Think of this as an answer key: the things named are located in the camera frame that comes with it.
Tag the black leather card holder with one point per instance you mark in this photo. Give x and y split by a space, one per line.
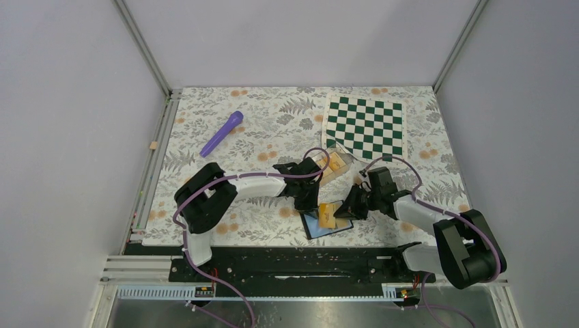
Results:
313 231

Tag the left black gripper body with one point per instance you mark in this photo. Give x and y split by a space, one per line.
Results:
311 190

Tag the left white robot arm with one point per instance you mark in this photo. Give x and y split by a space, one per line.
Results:
207 196

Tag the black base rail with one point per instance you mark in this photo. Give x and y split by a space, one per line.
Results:
292 271

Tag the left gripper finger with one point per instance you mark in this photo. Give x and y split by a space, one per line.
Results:
311 207
300 204

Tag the gold credit cards stack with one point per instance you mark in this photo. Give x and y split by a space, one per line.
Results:
337 167

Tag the floral pattern table mat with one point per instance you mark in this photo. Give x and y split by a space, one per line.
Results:
280 124

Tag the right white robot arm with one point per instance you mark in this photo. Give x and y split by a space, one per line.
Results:
466 251

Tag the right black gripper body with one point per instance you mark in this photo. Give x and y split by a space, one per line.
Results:
369 200

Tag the green white chessboard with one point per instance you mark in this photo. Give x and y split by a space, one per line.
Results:
366 127

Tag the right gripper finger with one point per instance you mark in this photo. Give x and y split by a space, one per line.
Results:
351 212
356 196

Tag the clear plastic card box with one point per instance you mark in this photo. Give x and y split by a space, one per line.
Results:
344 154

